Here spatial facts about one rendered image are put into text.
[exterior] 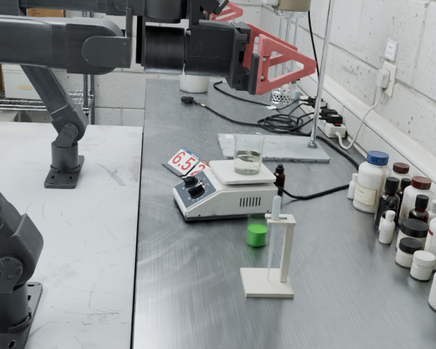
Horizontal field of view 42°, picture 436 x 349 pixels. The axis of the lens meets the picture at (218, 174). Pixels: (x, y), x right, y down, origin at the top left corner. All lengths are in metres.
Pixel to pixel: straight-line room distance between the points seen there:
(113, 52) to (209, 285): 0.46
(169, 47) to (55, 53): 0.13
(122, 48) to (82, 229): 0.54
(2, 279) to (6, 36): 0.31
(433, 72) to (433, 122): 0.12
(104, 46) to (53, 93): 0.67
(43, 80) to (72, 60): 0.65
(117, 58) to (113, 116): 3.03
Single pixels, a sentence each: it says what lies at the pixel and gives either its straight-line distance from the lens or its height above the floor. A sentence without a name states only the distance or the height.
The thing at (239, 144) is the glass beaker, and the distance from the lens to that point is 1.18.
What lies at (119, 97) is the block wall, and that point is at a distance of 3.68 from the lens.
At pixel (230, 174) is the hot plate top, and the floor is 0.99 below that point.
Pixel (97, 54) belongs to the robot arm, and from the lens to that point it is 0.69.
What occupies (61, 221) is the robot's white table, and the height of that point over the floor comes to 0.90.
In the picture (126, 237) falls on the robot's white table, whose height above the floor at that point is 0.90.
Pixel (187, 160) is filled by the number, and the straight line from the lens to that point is 1.44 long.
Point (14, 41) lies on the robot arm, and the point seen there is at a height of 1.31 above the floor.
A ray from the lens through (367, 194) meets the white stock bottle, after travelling 1.31.
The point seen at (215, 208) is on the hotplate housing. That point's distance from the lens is 1.18.
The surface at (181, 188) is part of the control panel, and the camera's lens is 1.25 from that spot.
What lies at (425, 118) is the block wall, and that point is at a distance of 1.48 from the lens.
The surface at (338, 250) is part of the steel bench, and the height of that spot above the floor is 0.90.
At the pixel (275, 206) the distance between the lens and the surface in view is 0.92.
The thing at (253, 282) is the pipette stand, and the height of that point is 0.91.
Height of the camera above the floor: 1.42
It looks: 21 degrees down
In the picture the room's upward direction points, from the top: 4 degrees clockwise
